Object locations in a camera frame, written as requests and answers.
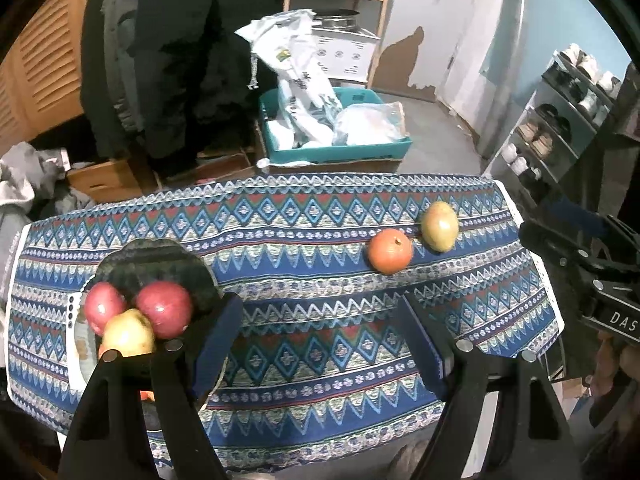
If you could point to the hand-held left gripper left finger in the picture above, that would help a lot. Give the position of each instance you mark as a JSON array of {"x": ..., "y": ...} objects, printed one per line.
[{"x": 220, "y": 341}]

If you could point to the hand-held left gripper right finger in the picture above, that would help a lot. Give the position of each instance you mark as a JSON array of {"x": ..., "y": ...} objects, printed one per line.
[{"x": 425, "y": 346}]

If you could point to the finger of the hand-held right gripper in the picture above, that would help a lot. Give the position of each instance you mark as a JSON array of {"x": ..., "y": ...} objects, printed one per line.
[
  {"x": 545, "y": 241},
  {"x": 575, "y": 211}
]

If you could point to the large red apple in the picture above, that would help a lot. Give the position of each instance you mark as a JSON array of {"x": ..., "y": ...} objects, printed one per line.
[{"x": 165, "y": 309}]

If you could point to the yellow apple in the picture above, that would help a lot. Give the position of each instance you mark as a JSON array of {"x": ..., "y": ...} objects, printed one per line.
[{"x": 129, "y": 332}]

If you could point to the small tangerine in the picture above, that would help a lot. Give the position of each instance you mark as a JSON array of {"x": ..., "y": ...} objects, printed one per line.
[{"x": 145, "y": 394}]

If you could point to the orange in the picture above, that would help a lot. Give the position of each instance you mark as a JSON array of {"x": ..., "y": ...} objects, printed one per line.
[{"x": 391, "y": 251}]

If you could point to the dark glass plate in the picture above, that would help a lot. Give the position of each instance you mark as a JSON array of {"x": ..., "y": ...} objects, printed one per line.
[{"x": 150, "y": 266}]

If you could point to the green-yellow mango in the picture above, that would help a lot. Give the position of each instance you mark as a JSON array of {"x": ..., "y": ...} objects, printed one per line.
[{"x": 439, "y": 226}]

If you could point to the small red apple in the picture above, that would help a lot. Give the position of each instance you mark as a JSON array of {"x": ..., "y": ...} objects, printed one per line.
[{"x": 102, "y": 307}]

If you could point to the person's right hand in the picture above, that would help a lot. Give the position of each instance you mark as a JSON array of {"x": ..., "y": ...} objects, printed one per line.
[{"x": 611, "y": 366}]

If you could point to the group of shoes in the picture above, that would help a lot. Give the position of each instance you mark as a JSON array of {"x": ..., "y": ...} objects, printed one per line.
[{"x": 540, "y": 142}]

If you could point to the grey shoe rack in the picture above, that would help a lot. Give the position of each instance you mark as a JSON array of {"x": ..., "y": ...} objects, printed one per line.
[{"x": 537, "y": 105}]

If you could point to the blue patterned tablecloth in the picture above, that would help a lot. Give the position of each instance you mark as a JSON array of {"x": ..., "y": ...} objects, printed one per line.
[{"x": 300, "y": 260}]

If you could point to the flat cardboard box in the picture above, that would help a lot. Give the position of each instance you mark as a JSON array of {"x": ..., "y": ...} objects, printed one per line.
[{"x": 350, "y": 166}]

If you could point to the white door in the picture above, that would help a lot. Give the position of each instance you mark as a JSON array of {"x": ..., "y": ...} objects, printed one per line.
[{"x": 485, "y": 35}]

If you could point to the clear plastic bag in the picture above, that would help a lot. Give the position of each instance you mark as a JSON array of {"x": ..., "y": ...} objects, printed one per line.
[{"x": 370, "y": 125}]

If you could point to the teal plastic crate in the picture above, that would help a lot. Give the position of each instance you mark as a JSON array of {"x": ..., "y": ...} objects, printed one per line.
[{"x": 340, "y": 154}]

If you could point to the grey printed bag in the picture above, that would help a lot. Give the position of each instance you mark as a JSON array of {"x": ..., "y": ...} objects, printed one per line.
[{"x": 7, "y": 255}]

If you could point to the wooden shelf rack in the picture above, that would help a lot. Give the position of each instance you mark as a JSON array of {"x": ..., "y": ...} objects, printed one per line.
[{"x": 385, "y": 20}]

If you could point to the white patterned box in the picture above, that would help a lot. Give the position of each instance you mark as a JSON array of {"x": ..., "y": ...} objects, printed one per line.
[{"x": 345, "y": 54}]

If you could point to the white plastic bag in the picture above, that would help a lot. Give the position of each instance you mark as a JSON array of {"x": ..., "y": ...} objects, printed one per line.
[{"x": 295, "y": 75}]

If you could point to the dark hanging coats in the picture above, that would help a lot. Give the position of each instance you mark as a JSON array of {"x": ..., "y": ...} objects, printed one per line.
[{"x": 175, "y": 60}]

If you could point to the metal pot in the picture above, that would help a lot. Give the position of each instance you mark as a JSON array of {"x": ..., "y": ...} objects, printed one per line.
[{"x": 340, "y": 21}]

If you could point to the wooden louvre door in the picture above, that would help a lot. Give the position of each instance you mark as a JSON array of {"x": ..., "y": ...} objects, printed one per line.
[{"x": 45, "y": 70}]

